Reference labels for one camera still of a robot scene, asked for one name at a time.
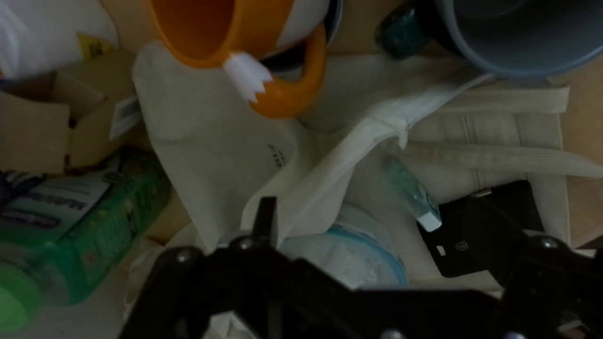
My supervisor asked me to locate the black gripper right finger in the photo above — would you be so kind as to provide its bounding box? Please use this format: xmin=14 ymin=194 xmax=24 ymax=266
xmin=425 ymin=181 xmax=545 ymax=281

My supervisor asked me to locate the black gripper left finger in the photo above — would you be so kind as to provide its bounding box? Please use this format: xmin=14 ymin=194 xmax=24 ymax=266
xmin=253 ymin=196 xmax=278 ymax=245

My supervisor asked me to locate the orange and white mug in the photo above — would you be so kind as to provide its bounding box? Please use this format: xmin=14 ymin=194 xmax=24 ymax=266
xmin=150 ymin=0 xmax=331 ymax=119

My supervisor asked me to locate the light blue mug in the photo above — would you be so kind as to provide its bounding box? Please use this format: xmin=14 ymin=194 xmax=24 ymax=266
xmin=434 ymin=0 xmax=603 ymax=79

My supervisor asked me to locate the green mouthwash bottle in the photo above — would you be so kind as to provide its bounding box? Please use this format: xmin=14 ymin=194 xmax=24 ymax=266
xmin=0 ymin=147 xmax=172 ymax=333

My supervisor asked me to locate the cardboard box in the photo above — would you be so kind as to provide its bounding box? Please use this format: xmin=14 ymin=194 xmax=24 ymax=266
xmin=0 ymin=51 xmax=144 ymax=173

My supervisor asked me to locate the orange paper towel pack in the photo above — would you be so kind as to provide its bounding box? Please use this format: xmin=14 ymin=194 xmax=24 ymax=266
xmin=0 ymin=0 xmax=120 ymax=81

